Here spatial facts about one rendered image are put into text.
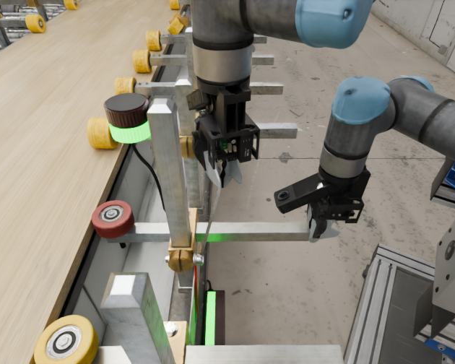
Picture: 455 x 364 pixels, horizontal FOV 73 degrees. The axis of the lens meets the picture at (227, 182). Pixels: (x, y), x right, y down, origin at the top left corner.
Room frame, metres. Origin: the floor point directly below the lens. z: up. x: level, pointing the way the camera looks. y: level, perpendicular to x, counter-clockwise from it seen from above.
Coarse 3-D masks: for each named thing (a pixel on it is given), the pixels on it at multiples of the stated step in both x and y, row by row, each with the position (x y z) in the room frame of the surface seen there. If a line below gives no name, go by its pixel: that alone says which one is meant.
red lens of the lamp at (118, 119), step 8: (144, 96) 0.41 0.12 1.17; (104, 104) 0.39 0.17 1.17; (144, 104) 0.39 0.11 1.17; (112, 112) 0.37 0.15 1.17; (120, 112) 0.37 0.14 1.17; (128, 112) 0.37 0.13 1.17; (136, 112) 0.37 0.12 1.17; (144, 112) 0.38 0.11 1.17; (112, 120) 0.37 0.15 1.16; (120, 120) 0.36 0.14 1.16; (128, 120) 0.36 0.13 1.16; (136, 120) 0.37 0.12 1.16; (144, 120) 0.38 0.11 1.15
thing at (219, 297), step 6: (216, 294) 0.37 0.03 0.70; (222, 294) 0.37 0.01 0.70; (216, 300) 0.35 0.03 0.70; (222, 300) 0.35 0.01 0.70; (216, 306) 0.34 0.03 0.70; (222, 306) 0.34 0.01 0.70; (216, 312) 0.32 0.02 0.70; (222, 312) 0.32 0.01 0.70; (216, 318) 0.31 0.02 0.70; (222, 318) 0.31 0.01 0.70; (216, 324) 0.30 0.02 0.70; (222, 324) 0.30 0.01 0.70; (216, 330) 0.28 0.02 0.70; (222, 330) 0.28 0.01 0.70; (216, 336) 0.27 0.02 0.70; (222, 336) 0.27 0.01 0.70; (216, 342) 0.26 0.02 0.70; (222, 342) 0.26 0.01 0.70
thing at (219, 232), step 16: (144, 224) 0.44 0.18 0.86; (160, 224) 0.44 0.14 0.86; (224, 224) 0.44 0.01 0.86; (240, 224) 0.44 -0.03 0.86; (256, 224) 0.44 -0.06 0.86; (272, 224) 0.44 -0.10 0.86; (288, 224) 0.44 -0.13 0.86; (304, 224) 0.44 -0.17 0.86; (112, 240) 0.42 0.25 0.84; (128, 240) 0.42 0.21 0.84; (144, 240) 0.42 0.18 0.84; (160, 240) 0.42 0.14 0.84; (208, 240) 0.42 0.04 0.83; (224, 240) 0.42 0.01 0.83; (240, 240) 0.42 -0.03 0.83; (256, 240) 0.42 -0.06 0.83; (272, 240) 0.42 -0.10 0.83; (288, 240) 0.42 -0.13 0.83; (304, 240) 0.42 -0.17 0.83
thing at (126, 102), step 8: (120, 96) 0.41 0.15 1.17; (128, 96) 0.41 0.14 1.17; (136, 96) 0.41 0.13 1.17; (112, 104) 0.38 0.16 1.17; (120, 104) 0.38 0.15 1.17; (128, 104) 0.38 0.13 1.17; (136, 104) 0.38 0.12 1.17; (120, 128) 0.37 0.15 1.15; (128, 128) 0.37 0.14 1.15; (136, 152) 0.39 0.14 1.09; (152, 152) 0.38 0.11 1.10; (144, 160) 0.39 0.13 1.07; (152, 168) 0.39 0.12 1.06; (160, 192) 0.39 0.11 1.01
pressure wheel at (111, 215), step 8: (96, 208) 0.45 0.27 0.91; (104, 208) 0.45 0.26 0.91; (112, 208) 0.45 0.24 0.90; (120, 208) 0.45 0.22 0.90; (128, 208) 0.45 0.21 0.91; (96, 216) 0.42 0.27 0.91; (104, 216) 0.43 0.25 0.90; (112, 216) 0.42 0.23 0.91; (120, 216) 0.43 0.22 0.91; (128, 216) 0.42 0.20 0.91; (96, 224) 0.40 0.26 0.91; (104, 224) 0.40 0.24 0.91; (112, 224) 0.40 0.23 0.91; (120, 224) 0.40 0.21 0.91; (128, 224) 0.41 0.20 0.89; (96, 232) 0.41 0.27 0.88; (104, 232) 0.39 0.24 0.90; (112, 232) 0.39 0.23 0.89; (120, 232) 0.40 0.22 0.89
